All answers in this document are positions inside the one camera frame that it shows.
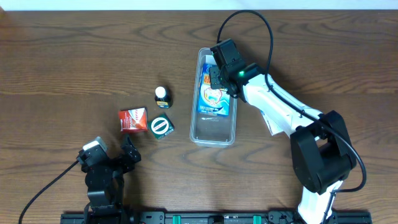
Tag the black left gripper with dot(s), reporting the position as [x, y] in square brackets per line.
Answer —
[117, 162]

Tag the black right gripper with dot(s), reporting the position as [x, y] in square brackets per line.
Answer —
[218, 76]

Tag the blue cooling patch packet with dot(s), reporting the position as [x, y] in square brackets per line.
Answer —
[213, 102]

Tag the red Panadol box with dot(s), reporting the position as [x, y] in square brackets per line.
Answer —
[133, 121]

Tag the dark cough syrup bottle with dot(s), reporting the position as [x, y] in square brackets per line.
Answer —
[162, 97]

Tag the white green medicine box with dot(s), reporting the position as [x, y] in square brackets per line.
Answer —
[272, 126]

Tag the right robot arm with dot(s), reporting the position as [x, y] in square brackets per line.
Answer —
[322, 153]

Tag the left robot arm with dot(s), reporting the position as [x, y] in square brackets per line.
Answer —
[106, 200]

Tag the clear plastic container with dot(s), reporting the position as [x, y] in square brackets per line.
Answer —
[207, 130]

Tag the green Zam-Buk box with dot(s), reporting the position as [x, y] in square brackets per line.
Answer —
[161, 126]

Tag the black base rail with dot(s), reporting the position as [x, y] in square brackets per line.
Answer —
[158, 217]

